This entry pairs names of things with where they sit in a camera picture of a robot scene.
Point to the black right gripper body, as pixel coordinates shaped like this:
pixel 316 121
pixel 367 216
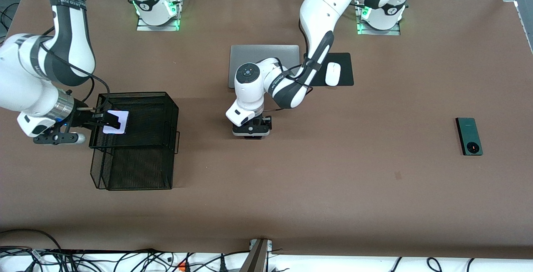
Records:
pixel 82 118

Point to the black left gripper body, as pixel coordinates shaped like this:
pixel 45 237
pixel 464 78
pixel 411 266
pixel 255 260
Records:
pixel 265 121

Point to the white Huawei flip phone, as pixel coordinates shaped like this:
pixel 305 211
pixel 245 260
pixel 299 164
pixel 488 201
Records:
pixel 124 124

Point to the green Huawei phone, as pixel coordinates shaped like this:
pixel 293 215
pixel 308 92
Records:
pixel 468 134

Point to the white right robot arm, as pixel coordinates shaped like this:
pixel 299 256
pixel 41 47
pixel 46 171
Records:
pixel 25 80

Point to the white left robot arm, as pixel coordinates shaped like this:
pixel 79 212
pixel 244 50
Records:
pixel 320 9

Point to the silver Apple laptop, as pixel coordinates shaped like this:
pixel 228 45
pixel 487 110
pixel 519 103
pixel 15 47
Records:
pixel 250 55

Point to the white computer mouse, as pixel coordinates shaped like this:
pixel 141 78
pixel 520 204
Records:
pixel 332 74

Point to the black mouse pad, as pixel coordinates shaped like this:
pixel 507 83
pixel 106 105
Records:
pixel 345 68

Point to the orange plug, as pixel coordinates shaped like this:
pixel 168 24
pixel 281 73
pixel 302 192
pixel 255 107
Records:
pixel 182 268

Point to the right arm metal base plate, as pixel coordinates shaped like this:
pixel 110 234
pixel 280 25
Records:
pixel 158 28

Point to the aluminium profile post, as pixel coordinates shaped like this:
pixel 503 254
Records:
pixel 258 259

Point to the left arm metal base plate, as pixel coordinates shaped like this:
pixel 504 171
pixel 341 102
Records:
pixel 379 33

